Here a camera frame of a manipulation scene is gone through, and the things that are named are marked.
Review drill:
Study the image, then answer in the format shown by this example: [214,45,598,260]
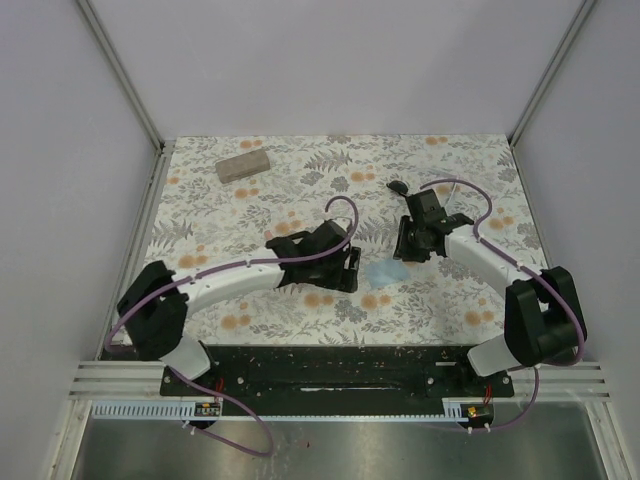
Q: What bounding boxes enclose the light blue cleaning cloth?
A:
[364,259,410,289]

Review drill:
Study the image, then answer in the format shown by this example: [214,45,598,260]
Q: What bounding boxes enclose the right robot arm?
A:
[393,214,586,396]

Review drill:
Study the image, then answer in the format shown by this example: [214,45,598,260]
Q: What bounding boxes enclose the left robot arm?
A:
[115,220,361,395]

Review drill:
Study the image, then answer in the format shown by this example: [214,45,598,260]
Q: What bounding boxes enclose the black sunglasses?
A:
[387,180,409,197]

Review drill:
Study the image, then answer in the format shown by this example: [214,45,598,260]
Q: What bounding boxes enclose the floral tablecloth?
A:
[144,134,546,345]

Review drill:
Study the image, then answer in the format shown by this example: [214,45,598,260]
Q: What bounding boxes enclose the beige glasses case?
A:
[215,149,271,184]

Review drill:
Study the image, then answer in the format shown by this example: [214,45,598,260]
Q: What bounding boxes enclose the steel floor panel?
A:
[72,403,636,479]

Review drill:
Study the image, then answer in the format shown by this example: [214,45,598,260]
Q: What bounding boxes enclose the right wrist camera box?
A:
[406,189,447,225]

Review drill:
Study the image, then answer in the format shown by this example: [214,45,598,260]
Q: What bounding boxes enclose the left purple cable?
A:
[104,195,362,457]

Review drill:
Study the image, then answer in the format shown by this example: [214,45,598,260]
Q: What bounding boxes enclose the white frame sunglasses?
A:
[433,171,459,208]

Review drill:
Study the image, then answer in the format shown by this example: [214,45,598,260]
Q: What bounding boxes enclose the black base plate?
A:
[149,342,516,401]

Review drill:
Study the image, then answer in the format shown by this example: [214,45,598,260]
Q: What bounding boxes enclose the left aluminium frame post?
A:
[74,0,166,154]

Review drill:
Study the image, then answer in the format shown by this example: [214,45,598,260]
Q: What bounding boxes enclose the aluminium frame post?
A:
[74,0,166,154]
[507,0,601,149]

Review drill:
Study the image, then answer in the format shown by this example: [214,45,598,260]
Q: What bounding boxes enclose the aluminium front rail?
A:
[69,361,610,423]

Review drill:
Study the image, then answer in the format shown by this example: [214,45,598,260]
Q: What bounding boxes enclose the white slotted cable duct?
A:
[91,401,222,421]

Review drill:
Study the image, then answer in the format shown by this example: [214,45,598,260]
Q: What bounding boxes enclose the right aluminium frame post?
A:
[507,0,601,149]

